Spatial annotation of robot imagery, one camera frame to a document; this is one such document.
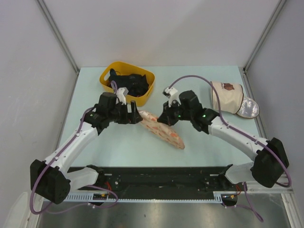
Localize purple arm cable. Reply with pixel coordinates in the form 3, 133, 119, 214
30, 80, 119, 216
167, 75, 292, 223

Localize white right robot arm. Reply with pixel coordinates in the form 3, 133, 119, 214
157, 88, 289, 190

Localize yellow plastic basket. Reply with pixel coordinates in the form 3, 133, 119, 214
99, 61, 155, 106

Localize white slotted cable duct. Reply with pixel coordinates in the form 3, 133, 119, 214
64, 190, 238, 203

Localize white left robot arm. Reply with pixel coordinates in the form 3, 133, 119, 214
30, 92, 142, 204

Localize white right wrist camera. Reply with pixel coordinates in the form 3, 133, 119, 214
163, 87, 179, 107

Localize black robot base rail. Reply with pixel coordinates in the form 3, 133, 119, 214
68, 164, 248, 200

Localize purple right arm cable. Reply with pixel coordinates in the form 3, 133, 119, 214
167, 75, 292, 223

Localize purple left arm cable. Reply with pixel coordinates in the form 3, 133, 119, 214
30, 80, 119, 216

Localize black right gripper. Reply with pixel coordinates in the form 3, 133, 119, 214
157, 100, 192, 127

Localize black clothes pile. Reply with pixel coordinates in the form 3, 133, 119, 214
108, 68, 149, 97

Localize pink tulip mesh laundry bag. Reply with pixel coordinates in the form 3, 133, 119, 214
139, 110, 185, 150

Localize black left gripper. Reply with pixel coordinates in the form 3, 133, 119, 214
107, 101, 142, 124

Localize beige fabric storage bag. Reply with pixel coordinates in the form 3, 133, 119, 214
210, 81, 260, 119

